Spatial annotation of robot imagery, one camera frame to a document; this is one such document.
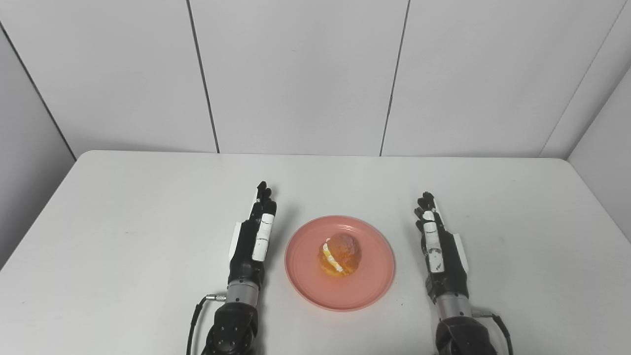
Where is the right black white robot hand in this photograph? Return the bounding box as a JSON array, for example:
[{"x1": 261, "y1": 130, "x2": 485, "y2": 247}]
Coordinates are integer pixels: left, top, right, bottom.
[{"x1": 414, "y1": 192, "x2": 470, "y2": 303}]

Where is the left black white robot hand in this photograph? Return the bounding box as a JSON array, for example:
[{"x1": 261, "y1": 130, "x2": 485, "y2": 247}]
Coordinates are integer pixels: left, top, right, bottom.
[{"x1": 227, "y1": 181, "x2": 278, "y2": 289}]

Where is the cream puff pastry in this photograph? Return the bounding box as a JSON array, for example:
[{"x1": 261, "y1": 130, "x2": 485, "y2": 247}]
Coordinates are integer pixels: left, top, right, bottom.
[{"x1": 318, "y1": 233, "x2": 362, "y2": 277}]

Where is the pink round plate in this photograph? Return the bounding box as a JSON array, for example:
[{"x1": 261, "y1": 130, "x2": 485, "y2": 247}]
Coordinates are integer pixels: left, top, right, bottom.
[{"x1": 284, "y1": 215, "x2": 396, "y2": 312}]

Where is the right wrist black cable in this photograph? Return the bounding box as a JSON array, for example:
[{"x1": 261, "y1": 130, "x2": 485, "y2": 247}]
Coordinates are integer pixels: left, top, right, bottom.
[{"x1": 472, "y1": 311, "x2": 515, "y2": 355}]

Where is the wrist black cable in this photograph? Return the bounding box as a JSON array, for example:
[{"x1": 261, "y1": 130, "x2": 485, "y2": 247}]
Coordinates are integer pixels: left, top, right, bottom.
[
  {"x1": 185, "y1": 293, "x2": 228, "y2": 355},
  {"x1": 472, "y1": 311, "x2": 515, "y2": 355}
]

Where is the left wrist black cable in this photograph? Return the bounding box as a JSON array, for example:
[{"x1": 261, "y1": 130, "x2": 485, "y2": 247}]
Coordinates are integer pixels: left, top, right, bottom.
[{"x1": 185, "y1": 293, "x2": 228, "y2": 355}]

